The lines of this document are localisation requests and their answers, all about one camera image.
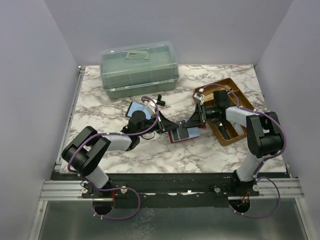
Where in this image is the red card holder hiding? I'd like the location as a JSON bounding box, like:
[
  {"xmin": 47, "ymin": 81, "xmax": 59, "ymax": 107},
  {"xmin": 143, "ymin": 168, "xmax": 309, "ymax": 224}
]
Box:
[{"xmin": 166, "ymin": 118, "xmax": 206, "ymax": 144}]

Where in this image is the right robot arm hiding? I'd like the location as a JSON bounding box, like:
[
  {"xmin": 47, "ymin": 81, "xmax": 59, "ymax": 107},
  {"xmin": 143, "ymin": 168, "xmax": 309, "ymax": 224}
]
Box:
[{"xmin": 183, "ymin": 90, "xmax": 286, "ymax": 196}]

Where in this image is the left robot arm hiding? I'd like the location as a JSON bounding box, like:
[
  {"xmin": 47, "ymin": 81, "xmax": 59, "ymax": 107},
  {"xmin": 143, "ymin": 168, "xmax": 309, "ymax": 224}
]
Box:
[{"xmin": 61, "ymin": 110, "xmax": 179, "ymax": 189}]

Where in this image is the brown woven tray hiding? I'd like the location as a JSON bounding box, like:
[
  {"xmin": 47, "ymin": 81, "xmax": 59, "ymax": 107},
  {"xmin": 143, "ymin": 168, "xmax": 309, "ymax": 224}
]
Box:
[{"xmin": 203, "ymin": 78, "xmax": 254, "ymax": 147}]

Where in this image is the black T-shaped pipe fitting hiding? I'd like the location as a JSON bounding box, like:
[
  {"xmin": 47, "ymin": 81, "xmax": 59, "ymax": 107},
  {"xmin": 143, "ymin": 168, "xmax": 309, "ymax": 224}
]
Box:
[{"xmin": 141, "ymin": 94, "xmax": 166, "ymax": 107}]

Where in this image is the black tool in tray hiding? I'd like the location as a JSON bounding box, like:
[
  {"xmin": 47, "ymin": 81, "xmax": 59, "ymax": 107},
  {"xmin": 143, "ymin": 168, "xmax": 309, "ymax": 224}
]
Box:
[{"xmin": 215, "ymin": 120, "xmax": 231, "ymax": 140}]

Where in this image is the smartphone with blue screen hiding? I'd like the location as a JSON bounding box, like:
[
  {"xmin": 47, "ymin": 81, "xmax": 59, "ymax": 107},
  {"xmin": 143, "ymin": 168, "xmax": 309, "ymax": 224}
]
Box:
[{"xmin": 125, "ymin": 101, "xmax": 152, "ymax": 120}]

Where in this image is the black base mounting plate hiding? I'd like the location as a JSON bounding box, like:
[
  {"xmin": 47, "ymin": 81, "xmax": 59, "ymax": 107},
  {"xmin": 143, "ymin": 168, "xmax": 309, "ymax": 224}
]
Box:
[{"xmin": 82, "ymin": 173, "xmax": 259, "ymax": 209}]

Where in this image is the green plastic storage box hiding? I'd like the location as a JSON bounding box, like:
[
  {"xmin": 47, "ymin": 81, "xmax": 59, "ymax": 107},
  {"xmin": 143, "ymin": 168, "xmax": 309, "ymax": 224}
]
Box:
[{"xmin": 99, "ymin": 41, "xmax": 180, "ymax": 99}]

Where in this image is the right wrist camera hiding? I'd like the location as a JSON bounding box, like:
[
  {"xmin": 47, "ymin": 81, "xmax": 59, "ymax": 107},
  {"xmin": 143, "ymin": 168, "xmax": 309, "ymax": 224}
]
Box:
[{"xmin": 193, "ymin": 92, "xmax": 205, "ymax": 104}]

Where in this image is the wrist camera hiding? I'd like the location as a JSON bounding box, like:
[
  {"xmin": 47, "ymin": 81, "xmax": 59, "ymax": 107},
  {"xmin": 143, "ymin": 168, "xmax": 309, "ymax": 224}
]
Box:
[
  {"xmin": 193, "ymin": 92, "xmax": 205, "ymax": 104},
  {"xmin": 145, "ymin": 100, "xmax": 156, "ymax": 116}
]

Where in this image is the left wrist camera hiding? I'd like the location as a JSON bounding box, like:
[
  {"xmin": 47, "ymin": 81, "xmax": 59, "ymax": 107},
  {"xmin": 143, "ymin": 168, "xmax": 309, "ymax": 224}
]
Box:
[{"xmin": 145, "ymin": 100, "xmax": 156, "ymax": 116}]

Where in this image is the aluminium rail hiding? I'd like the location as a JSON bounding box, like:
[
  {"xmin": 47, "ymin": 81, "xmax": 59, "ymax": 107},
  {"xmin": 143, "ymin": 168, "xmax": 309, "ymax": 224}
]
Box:
[{"xmin": 39, "ymin": 178, "xmax": 305, "ymax": 202}]

